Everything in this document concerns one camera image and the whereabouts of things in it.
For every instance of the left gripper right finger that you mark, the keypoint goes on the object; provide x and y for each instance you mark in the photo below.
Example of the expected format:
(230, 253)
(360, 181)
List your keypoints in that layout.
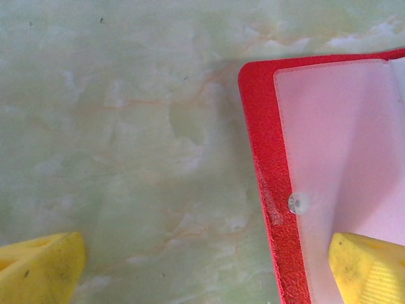
(364, 272)

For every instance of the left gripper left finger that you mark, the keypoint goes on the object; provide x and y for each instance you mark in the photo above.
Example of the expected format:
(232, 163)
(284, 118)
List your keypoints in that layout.
(41, 272)

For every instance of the red card holder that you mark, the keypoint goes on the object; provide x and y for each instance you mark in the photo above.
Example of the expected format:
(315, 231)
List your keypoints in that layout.
(262, 142)

